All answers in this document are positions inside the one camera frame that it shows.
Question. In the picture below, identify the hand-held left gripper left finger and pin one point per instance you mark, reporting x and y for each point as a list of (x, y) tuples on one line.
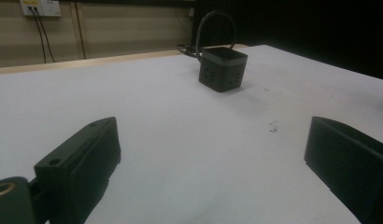
[(77, 165)]

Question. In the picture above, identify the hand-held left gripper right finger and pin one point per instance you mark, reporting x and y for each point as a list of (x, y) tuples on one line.
[(348, 161)]

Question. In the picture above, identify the black cube power socket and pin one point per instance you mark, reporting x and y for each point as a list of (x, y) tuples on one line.
[(222, 69)]

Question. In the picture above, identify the white wall outlet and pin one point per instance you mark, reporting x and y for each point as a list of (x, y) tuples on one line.
[(40, 7)]

